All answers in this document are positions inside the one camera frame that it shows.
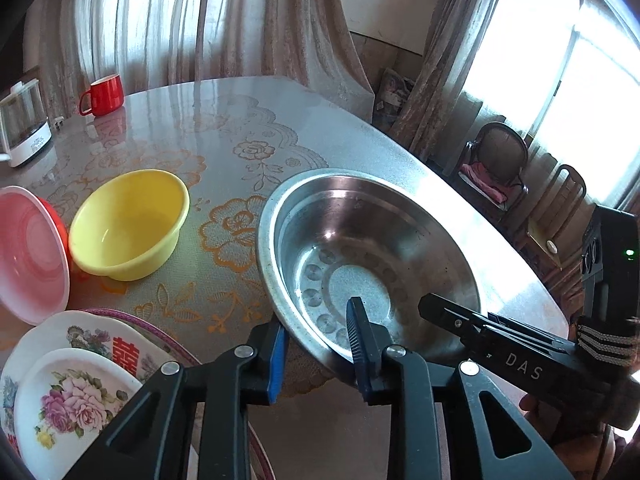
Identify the dark wooden chair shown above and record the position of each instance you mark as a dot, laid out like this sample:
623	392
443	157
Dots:
555	220

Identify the beige window curtain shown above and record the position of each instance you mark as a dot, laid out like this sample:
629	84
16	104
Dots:
450	60
200	20

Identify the person's right hand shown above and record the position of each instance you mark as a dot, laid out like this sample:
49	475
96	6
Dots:
575	452

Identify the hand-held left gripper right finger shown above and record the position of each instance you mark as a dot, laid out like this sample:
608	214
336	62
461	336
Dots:
357	340

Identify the white glass electric kettle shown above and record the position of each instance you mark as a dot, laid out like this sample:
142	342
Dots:
30	140

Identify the beige lace table mat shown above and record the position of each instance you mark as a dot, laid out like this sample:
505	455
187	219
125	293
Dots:
240	160

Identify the stainless steel basin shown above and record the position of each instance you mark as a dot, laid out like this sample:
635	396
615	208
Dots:
350	220

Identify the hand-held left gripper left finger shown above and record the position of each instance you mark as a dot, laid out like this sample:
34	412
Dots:
275	360

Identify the red bowl with white inside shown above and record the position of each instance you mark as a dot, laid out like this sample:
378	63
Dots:
30	250

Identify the red mug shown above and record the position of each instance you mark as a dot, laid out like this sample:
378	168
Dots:
107	92

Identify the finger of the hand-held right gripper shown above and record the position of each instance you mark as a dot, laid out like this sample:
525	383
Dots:
450	316

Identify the yellow plastic bowl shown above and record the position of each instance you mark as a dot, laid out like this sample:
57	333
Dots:
125	220

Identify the printed sack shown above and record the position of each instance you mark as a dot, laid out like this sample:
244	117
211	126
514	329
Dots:
395	95

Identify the dark chair with pink cushion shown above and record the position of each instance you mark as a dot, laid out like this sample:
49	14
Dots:
495	180

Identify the pink-rimmed purple flower plate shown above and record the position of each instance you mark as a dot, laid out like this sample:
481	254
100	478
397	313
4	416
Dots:
172	346

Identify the kettle power plug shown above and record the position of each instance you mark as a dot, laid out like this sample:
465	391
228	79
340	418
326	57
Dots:
58	123

